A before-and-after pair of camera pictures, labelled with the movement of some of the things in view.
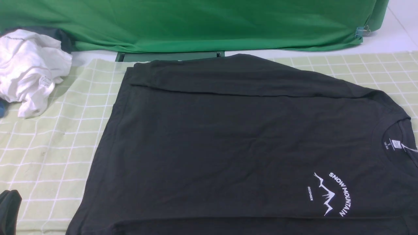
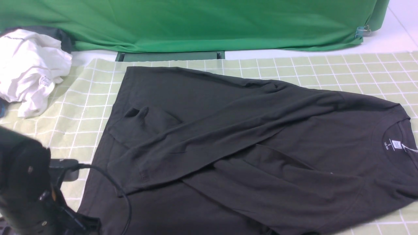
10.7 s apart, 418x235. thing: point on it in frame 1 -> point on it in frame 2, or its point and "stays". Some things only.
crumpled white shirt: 31,64 stays
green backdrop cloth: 123,26 stays
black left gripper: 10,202 -> 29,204
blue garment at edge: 3,107 stays
